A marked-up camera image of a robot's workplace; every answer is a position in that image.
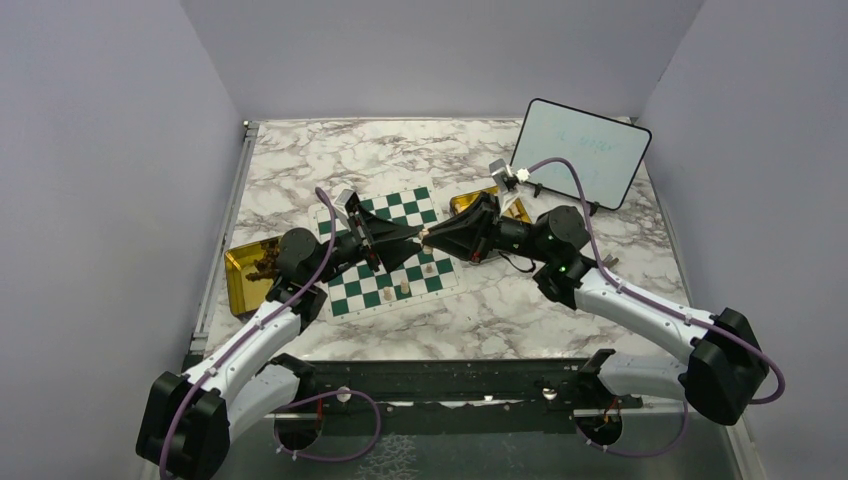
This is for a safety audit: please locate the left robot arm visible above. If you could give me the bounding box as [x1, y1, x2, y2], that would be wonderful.
[136, 204, 422, 479]

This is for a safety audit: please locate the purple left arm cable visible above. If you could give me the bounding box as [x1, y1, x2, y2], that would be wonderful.
[158, 186, 339, 480]

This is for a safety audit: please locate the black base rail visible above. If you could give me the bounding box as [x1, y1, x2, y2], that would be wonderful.
[182, 357, 743, 439]

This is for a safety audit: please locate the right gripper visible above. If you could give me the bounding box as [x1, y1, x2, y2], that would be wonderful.
[422, 192, 553, 264]

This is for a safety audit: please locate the gold tin with light pieces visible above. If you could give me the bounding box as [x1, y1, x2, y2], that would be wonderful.
[449, 187, 530, 257]

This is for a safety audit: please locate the gold tin with dark pieces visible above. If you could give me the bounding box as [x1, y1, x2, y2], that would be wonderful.
[224, 236, 281, 322]

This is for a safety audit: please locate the small whiteboard on stand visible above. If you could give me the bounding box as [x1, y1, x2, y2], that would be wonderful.
[510, 98, 652, 211]

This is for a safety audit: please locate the small grey key object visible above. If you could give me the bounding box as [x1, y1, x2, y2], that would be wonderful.
[602, 255, 620, 268]

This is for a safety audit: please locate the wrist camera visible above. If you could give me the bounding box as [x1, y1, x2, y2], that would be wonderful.
[332, 188, 361, 224]
[488, 159, 531, 202]

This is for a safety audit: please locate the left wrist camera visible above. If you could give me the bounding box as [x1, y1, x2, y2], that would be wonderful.
[332, 188, 361, 224]

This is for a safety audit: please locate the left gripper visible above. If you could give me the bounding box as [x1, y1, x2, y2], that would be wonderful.
[309, 204, 424, 284]

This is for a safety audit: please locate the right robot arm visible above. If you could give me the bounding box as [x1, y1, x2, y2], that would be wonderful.
[422, 193, 772, 425]

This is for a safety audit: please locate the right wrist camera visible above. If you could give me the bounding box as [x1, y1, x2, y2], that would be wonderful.
[488, 159, 531, 202]

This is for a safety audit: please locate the green white chess board mat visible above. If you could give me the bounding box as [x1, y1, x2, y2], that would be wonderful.
[308, 184, 465, 326]

